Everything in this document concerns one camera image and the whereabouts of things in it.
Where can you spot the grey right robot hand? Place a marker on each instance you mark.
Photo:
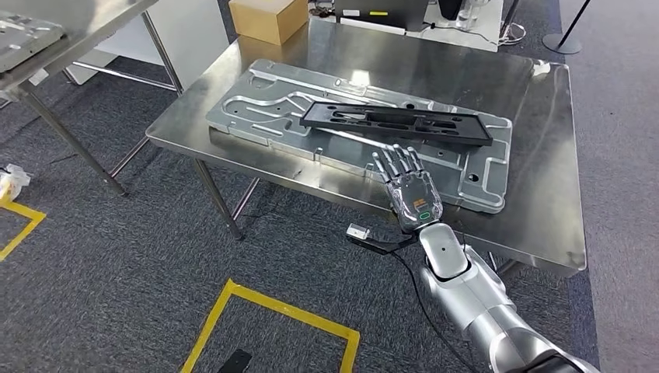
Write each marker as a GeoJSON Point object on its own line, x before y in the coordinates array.
{"type": "Point", "coordinates": [417, 201]}

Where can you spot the black plastic frame part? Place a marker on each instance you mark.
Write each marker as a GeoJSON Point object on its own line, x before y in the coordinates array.
{"type": "Point", "coordinates": [315, 119]}

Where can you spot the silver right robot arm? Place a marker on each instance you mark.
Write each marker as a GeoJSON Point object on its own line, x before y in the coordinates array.
{"type": "Point", "coordinates": [479, 298]}

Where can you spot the stainless steel workbench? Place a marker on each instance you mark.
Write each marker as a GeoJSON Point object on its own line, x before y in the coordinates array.
{"type": "Point", "coordinates": [515, 180]}

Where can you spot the white desk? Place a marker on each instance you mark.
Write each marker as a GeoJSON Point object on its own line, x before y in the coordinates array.
{"type": "Point", "coordinates": [479, 38]}

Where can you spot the small clear plastic scrap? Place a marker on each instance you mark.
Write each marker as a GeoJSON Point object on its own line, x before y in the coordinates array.
{"type": "Point", "coordinates": [541, 68]}

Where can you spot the stamped metal panel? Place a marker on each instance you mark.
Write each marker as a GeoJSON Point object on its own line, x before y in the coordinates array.
{"type": "Point", "coordinates": [26, 41]}
{"type": "Point", "coordinates": [242, 108]}

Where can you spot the black stanchion with round base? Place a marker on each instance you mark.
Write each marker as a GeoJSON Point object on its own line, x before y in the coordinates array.
{"type": "Point", "coordinates": [561, 43]}

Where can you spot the brown cardboard box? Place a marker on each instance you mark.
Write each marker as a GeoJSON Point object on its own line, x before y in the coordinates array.
{"type": "Point", "coordinates": [267, 18]}

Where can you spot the steel side table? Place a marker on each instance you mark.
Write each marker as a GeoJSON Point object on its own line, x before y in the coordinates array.
{"type": "Point", "coordinates": [92, 15]}

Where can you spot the yellow floor tape square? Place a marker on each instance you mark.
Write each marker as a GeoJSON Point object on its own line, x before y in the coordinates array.
{"type": "Point", "coordinates": [31, 219]}

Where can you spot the crumpled clear plastic bag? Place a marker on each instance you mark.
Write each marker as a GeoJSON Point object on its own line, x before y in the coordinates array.
{"type": "Point", "coordinates": [13, 180]}

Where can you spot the black camera mounting bracket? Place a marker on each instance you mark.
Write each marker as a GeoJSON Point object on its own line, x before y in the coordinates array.
{"type": "Point", "coordinates": [381, 246]}

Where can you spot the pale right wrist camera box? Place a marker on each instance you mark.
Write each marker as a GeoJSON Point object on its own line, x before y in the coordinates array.
{"type": "Point", "coordinates": [358, 231]}

